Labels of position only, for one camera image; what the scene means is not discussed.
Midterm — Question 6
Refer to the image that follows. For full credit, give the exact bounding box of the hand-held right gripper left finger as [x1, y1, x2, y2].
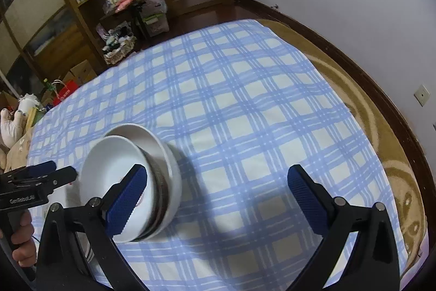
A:
[36, 164, 149, 291]

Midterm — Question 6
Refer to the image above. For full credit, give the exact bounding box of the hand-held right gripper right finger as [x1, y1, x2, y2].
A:
[287, 164, 400, 291]

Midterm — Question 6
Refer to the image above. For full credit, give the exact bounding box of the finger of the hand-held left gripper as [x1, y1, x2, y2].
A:
[44, 166, 78, 191]
[8, 160, 57, 181]

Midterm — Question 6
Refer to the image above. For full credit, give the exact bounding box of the plain white bowl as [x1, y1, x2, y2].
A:
[80, 136, 152, 243]

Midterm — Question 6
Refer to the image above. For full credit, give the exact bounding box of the white cherry print plate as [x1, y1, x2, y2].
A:
[51, 123, 183, 266]

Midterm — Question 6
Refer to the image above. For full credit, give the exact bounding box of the person's left hand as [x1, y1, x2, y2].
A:
[10, 212, 37, 265]

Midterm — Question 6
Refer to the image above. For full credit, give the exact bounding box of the pink plush doll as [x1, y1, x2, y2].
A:
[0, 109, 26, 150]

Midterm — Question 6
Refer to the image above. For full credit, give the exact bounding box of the yellow green fabric item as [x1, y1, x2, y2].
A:
[25, 107, 43, 128]

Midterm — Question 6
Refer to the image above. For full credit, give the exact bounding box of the white fluffy plush doll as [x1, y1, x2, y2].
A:
[19, 94, 41, 114]

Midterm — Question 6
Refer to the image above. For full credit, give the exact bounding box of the red paper bag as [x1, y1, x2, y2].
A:
[52, 80, 80, 106]

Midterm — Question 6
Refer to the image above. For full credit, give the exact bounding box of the brown floral blanket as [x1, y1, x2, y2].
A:
[0, 16, 430, 281]

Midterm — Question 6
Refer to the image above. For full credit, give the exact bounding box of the blue plaid cloth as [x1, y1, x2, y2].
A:
[27, 18, 409, 291]

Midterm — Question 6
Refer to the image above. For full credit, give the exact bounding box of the wicker basket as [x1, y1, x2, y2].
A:
[102, 23, 137, 65]

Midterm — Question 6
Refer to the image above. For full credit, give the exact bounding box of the wooden wardrobe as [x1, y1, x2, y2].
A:
[0, 0, 137, 97]

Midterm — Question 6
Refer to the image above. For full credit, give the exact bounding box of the clear plastic storage box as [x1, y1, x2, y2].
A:
[138, 0, 170, 37]

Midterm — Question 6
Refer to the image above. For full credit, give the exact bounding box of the small black table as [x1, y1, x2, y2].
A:
[99, 0, 154, 39]

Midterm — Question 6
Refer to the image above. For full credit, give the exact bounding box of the beige wall socket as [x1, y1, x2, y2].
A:
[413, 84, 431, 107]

